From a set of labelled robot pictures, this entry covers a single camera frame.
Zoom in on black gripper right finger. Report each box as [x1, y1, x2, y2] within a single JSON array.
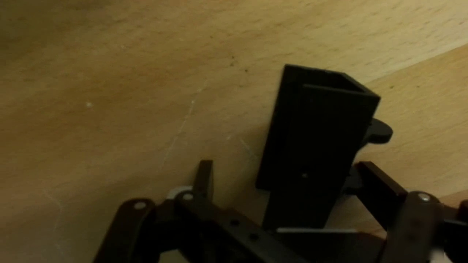
[[349, 163, 468, 263]]

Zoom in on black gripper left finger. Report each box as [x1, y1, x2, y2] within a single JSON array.
[[92, 160, 302, 263]]

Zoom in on small black box object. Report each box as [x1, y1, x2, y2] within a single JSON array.
[[255, 65, 391, 231]]

